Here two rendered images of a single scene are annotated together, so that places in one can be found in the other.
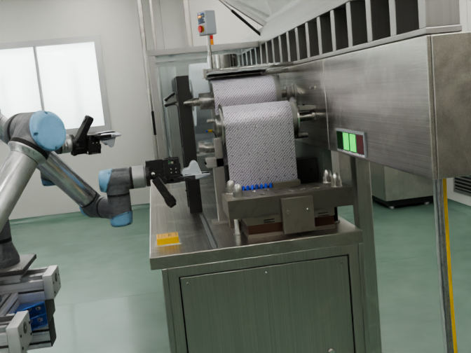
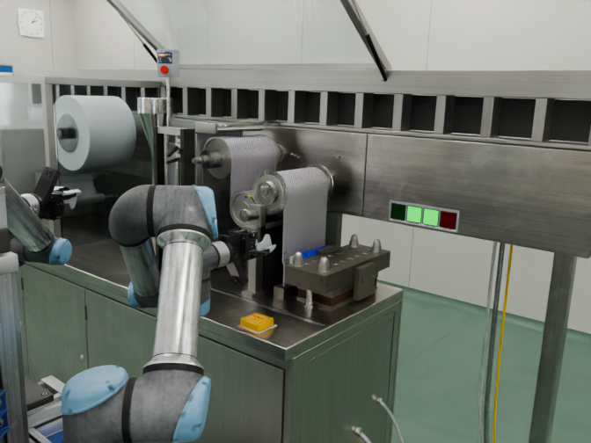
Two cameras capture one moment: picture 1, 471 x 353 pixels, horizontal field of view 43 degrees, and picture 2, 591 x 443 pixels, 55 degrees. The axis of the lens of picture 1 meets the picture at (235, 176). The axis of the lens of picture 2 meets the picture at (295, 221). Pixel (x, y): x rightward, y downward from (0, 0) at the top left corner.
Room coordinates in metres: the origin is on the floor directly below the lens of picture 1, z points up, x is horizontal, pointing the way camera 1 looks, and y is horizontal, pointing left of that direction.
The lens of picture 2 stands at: (0.72, 1.27, 1.57)
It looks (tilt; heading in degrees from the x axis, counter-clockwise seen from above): 13 degrees down; 315
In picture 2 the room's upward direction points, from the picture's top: 2 degrees clockwise
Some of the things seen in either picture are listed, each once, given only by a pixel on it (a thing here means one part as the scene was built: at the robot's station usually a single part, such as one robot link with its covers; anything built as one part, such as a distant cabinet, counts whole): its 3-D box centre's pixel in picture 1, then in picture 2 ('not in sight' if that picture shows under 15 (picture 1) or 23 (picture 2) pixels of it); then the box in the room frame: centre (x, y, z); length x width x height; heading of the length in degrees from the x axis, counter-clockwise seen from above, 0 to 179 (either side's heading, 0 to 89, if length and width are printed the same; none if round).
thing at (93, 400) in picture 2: not in sight; (99, 408); (1.65, 0.84, 0.98); 0.13 x 0.12 x 0.14; 50
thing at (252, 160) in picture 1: (262, 162); (305, 229); (2.04, -0.10, 1.11); 0.23 x 0.01 x 0.18; 97
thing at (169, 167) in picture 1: (163, 171); (237, 246); (2.00, 0.24, 1.12); 0.12 x 0.08 x 0.09; 97
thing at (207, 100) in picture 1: (207, 101); (212, 159); (2.33, 0.08, 1.34); 0.06 x 0.06 x 0.06; 7
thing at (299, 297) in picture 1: (226, 273); (120, 338); (3.03, 0.09, 0.43); 2.52 x 0.64 x 0.86; 7
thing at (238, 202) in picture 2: not in sight; (267, 204); (2.22, -0.08, 1.18); 0.26 x 0.12 x 0.12; 97
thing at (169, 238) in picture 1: (167, 239); (257, 322); (1.90, 0.24, 0.91); 0.07 x 0.07 x 0.02; 7
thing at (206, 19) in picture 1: (205, 23); (167, 63); (2.63, 0.07, 1.66); 0.07 x 0.07 x 0.10; 33
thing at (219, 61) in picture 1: (221, 61); (155, 105); (2.82, 0.01, 1.50); 0.14 x 0.14 x 0.06
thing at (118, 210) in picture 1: (117, 209); (190, 294); (1.99, 0.41, 1.01); 0.11 x 0.08 x 0.11; 50
